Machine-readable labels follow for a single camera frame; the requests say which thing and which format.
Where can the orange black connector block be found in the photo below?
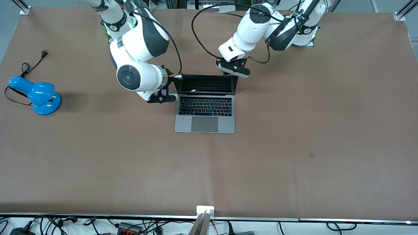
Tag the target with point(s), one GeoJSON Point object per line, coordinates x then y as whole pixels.
{"type": "Point", "coordinates": [129, 227]}

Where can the black power adapter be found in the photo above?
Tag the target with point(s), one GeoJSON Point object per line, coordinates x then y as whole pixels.
{"type": "Point", "coordinates": [21, 231]}

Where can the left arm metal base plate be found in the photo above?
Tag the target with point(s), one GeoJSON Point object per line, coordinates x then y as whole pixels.
{"type": "Point", "coordinates": [307, 45]}

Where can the white metal bracket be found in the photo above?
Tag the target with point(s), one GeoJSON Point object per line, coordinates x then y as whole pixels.
{"type": "Point", "coordinates": [205, 209]}

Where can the silver table edge rail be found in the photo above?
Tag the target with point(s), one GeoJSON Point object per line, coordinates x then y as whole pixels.
{"type": "Point", "coordinates": [326, 220]}

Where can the aluminium profile bar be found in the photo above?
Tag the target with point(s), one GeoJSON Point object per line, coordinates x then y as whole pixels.
{"type": "Point", "coordinates": [200, 225]}

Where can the aluminium corner post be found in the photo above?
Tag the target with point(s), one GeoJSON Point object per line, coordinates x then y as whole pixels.
{"type": "Point", "coordinates": [400, 16]}
{"type": "Point", "coordinates": [25, 10]}

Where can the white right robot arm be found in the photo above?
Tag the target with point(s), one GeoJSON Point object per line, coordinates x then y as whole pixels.
{"type": "Point", "coordinates": [137, 42]}

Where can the black upright plug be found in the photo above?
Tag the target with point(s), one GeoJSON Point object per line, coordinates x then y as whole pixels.
{"type": "Point", "coordinates": [230, 228]}

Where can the silver laptop computer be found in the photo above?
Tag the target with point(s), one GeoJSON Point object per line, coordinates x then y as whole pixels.
{"type": "Point", "coordinates": [204, 124]}

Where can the blue desk lamp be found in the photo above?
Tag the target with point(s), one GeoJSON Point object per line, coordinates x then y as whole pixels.
{"type": "Point", "coordinates": [40, 94]}

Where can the grey power strip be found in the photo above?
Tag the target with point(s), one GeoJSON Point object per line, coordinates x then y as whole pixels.
{"type": "Point", "coordinates": [222, 3]}

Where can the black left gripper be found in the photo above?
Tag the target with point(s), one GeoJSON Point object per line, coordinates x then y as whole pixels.
{"type": "Point", "coordinates": [218, 61]}

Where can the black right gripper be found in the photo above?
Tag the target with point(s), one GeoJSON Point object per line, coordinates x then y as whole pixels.
{"type": "Point", "coordinates": [170, 80]}

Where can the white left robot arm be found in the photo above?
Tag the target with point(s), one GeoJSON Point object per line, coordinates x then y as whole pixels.
{"type": "Point", "coordinates": [258, 26]}

